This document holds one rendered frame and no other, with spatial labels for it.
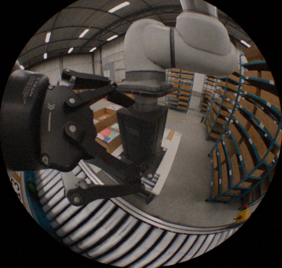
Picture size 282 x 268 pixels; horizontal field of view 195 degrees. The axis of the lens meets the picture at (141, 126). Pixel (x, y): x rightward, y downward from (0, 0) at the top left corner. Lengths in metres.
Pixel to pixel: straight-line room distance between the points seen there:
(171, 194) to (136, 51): 1.36
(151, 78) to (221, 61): 0.21
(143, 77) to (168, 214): 1.29
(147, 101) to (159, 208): 1.17
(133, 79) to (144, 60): 0.07
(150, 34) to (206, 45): 0.15
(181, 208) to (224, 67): 1.32
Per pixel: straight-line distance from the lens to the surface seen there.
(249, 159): 1.06
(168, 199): 1.26
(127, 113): 0.31
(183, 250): 0.57
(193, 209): 1.38
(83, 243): 0.59
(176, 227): 0.51
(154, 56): 0.27
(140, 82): 0.27
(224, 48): 0.28
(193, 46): 0.26
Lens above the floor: 1.20
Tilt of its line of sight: 34 degrees down
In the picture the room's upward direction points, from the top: straight up
